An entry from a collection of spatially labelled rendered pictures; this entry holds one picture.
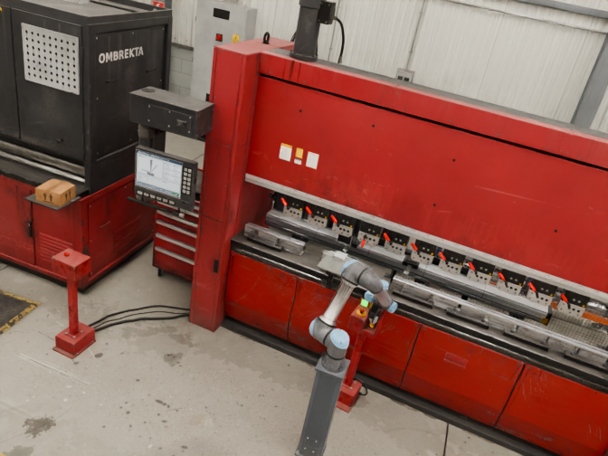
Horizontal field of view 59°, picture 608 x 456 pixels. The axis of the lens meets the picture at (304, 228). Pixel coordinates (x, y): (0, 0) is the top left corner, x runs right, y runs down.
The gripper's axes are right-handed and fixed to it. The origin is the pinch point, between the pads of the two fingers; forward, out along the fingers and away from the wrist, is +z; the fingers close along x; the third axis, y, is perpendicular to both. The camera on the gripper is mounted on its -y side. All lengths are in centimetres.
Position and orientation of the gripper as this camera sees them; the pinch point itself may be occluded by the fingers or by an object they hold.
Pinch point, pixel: (372, 323)
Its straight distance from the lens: 387.4
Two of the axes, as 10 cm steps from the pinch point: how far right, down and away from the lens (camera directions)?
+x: -8.8, -3.5, 3.3
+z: -1.3, 8.4, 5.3
